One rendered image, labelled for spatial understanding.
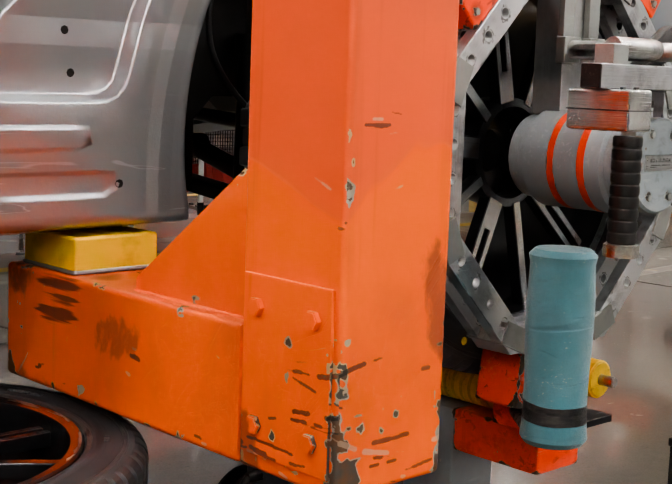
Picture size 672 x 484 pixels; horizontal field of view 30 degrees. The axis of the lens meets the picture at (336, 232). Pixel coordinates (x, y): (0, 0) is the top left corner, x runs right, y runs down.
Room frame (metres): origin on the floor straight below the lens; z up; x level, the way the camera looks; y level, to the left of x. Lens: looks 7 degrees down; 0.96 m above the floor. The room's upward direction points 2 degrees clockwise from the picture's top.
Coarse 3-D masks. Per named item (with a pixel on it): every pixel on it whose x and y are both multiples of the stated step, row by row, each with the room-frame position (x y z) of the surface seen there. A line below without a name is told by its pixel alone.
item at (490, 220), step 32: (512, 32) 2.05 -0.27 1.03; (512, 64) 2.10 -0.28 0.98; (512, 96) 1.84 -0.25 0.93; (480, 128) 1.80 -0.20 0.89; (512, 128) 1.92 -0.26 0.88; (480, 160) 1.80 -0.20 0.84; (480, 192) 1.81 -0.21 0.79; (512, 192) 1.88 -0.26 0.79; (480, 224) 1.80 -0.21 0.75; (512, 224) 1.86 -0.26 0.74; (544, 224) 1.93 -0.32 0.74; (576, 224) 2.00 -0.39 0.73; (480, 256) 1.81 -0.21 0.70; (512, 256) 1.87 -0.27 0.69; (512, 288) 1.88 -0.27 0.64
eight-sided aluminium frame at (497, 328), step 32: (512, 0) 1.67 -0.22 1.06; (608, 0) 1.85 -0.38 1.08; (640, 0) 1.87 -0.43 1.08; (480, 32) 1.63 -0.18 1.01; (608, 32) 1.90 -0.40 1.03; (640, 32) 1.88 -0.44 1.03; (480, 64) 1.63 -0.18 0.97; (640, 224) 1.94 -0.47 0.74; (448, 256) 1.59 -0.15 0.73; (640, 256) 1.91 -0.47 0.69; (448, 288) 1.66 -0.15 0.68; (480, 288) 1.64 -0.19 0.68; (608, 288) 1.86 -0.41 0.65; (480, 320) 1.67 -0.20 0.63; (512, 320) 1.69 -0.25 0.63; (608, 320) 1.85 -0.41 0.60; (512, 352) 1.70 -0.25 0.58
